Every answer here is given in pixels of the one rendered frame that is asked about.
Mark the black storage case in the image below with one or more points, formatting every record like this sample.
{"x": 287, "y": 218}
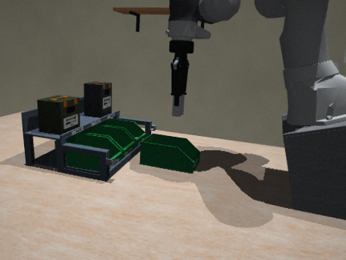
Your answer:
{"x": 97, "y": 99}

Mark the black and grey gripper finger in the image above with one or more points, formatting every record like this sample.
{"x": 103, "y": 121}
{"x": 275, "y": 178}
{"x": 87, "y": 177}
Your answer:
{"x": 176, "y": 85}
{"x": 184, "y": 86}

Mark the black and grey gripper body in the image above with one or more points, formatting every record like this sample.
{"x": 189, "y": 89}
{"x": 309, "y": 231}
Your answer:
{"x": 181, "y": 49}

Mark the dark grey metal shelf rack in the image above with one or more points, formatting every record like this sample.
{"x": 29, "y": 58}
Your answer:
{"x": 31, "y": 128}

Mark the dark green tool case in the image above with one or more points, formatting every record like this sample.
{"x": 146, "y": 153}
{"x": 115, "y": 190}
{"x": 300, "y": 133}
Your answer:
{"x": 59, "y": 114}

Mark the green bin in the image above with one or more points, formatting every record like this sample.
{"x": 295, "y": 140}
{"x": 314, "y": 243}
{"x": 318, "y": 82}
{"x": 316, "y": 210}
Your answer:
{"x": 130, "y": 127}
{"x": 120, "y": 137}
{"x": 168, "y": 152}
{"x": 80, "y": 160}

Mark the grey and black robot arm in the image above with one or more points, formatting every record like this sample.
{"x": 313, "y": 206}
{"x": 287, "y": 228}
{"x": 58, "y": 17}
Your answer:
{"x": 316, "y": 94}

